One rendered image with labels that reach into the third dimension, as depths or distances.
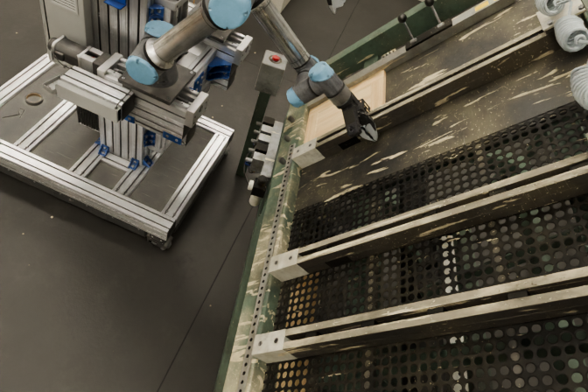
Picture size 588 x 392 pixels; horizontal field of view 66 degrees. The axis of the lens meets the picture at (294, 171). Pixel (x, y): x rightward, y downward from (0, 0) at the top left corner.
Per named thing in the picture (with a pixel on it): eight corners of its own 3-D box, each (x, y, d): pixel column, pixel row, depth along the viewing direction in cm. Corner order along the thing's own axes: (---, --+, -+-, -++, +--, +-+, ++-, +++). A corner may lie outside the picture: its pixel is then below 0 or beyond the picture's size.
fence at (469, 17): (313, 105, 220) (308, 100, 218) (513, -5, 168) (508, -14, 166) (311, 112, 217) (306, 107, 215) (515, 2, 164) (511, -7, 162)
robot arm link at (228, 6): (157, 69, 172) (265, -5, 142) (142, 94, 162) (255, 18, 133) (131, 45, 165) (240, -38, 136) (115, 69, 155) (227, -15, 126)
